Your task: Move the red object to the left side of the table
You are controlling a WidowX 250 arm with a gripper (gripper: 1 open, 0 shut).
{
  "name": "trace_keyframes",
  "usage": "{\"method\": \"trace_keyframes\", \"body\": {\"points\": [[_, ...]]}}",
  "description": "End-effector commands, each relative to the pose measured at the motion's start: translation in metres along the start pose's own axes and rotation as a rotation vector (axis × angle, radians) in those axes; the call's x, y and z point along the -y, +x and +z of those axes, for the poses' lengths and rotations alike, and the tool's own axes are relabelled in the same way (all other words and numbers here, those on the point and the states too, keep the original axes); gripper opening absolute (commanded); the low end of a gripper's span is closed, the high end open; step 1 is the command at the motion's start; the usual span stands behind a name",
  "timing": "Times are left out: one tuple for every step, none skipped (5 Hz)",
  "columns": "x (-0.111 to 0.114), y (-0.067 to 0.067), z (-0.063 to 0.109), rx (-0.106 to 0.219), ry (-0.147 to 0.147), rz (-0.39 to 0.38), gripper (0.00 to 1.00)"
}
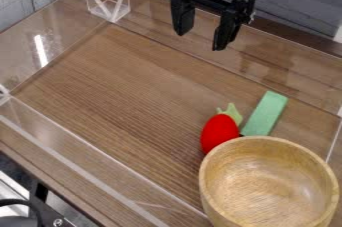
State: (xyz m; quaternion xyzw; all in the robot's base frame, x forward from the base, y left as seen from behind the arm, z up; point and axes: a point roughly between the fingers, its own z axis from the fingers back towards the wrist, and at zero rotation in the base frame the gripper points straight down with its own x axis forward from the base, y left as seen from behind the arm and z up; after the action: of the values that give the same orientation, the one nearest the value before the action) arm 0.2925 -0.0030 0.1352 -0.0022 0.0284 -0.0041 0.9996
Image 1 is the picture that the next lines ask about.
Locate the red plush strawberry toy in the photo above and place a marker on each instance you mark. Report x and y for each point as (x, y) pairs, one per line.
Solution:
(221, 128)

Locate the clear acrylic table barrier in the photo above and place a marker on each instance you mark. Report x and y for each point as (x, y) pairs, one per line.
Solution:
(105, 102)

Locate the green rectangular block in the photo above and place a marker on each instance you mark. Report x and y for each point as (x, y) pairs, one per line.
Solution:
(265, 115)

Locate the wooden bowl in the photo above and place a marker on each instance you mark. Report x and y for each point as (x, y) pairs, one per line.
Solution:
(262, 181)

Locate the clear acrylic corner bracket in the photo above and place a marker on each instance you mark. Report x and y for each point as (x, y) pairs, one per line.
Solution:
(111, 10)

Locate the black metal table frame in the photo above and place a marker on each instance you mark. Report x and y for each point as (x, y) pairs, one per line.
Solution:
(24, 208)

